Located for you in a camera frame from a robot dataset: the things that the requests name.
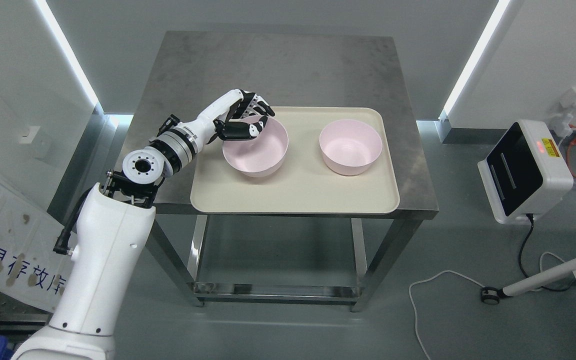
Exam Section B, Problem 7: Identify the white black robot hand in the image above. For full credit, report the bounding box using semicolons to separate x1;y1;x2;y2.
197;89;275;145

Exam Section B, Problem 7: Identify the pink bowl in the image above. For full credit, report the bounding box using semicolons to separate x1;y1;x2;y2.
318;119;384;176
222;117;290;178

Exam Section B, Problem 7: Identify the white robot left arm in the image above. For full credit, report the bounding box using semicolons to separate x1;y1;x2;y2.
13;184;156;360

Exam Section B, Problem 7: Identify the stainless steel table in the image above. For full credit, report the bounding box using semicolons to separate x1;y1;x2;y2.
121;30;439;313

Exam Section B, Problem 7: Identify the beige plastic tray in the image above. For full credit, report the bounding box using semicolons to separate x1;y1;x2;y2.
190;106;400;217

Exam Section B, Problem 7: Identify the white sign board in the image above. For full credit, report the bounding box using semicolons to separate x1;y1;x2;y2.
0;182;73;313

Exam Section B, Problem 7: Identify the white black box device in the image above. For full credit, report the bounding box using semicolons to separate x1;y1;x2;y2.
477;120;574;224

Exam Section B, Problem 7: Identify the white stand leg with caster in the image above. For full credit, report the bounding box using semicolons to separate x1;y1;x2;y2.
480;258;576;305

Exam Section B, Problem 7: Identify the black power cable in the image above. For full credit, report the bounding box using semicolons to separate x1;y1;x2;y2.
518;214;576;293

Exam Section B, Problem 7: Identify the white wall plug adapter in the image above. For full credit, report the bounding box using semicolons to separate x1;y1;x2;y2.
551;86;576;141

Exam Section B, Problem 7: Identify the white floor cable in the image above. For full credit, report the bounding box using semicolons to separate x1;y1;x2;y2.
408;251;569;360

